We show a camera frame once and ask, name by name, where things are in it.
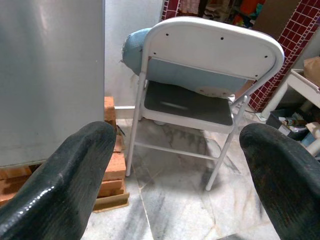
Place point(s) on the red clay brick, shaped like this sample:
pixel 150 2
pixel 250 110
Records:
pixel 115 166
pixel 12 180
pixel 109 110
pixel 111 187

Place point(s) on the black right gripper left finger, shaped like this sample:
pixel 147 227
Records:
pixel 57 190

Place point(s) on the white metal folding chair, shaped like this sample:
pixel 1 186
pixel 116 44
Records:
pixel 212 50

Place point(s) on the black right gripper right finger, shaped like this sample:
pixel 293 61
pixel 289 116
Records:
pixel 287 185

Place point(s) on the white table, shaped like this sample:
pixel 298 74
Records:
pixel 300 86

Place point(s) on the colourful clothes pile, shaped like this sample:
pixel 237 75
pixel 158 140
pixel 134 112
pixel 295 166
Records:
pixel 245 10

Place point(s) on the brown cardboard panel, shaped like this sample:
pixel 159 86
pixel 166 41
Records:
pixel 275 17

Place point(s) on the dark box of clutter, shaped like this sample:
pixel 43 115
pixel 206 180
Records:
pixel 275 117

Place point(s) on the brown wooden board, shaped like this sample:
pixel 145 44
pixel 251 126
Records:
pixel 112 202

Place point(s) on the silver fridge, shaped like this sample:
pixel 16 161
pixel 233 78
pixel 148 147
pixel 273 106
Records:
pixel 50 75

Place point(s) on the brown paper bag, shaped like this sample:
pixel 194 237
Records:
pixel 312 67

